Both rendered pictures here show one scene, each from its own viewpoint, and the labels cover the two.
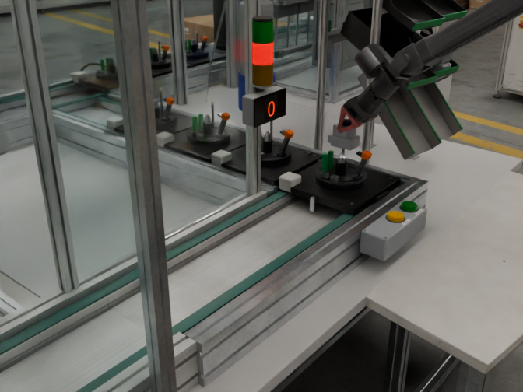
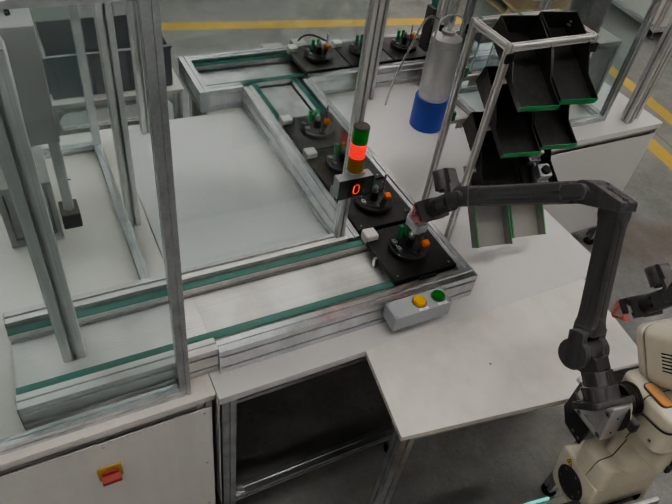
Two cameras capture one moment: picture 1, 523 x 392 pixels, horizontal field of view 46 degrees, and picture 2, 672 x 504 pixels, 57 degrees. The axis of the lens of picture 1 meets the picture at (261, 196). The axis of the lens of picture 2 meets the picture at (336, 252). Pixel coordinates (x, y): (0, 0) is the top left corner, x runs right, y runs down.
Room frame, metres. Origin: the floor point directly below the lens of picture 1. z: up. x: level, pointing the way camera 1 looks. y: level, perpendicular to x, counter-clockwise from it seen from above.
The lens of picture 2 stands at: (-0.02, -0.47, 2.37)
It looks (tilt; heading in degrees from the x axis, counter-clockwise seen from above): 43 degrees down; 18
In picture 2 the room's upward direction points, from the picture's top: 9 degrees clockwise
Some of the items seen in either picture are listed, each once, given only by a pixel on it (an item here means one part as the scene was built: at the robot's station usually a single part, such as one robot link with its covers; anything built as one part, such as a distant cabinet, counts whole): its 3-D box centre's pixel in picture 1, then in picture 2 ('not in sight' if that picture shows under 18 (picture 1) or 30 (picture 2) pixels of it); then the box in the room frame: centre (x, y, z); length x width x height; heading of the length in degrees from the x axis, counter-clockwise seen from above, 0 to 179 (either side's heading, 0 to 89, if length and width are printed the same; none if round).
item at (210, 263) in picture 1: (263, 239); (323, 277); (1.31, -0.01, 0.91); 0.84 x 0.28 x 0.10; 140
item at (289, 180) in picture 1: (289, 182); (369, 236); (1.51, -0.08, 0.97); 0.05 x 0.05 x 0.04; 50
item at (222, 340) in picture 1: (329, 257); (354, 313); (1.22, -0.16, 0.91); 0.89 x 0.06 x 0.11; 140
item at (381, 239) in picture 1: (394, 229); (417, 308); (1.32, -0.33, 0.93); 0.21 x 0.07 x 0.06; 140
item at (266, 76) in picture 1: (262, 73); (355, 162); (1.46, 0.00, 1.28); 0.05 x 0.05 x 0.05
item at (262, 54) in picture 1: (262, 52); (358, 148); (1.46, 0.00, 1.33); 0.05 x 0.05 x 0.05
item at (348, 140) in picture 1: (342, 132); (416, 217); (1.53, -0.21, 1.11); 0.08 x 0.04 x 0.07; 51
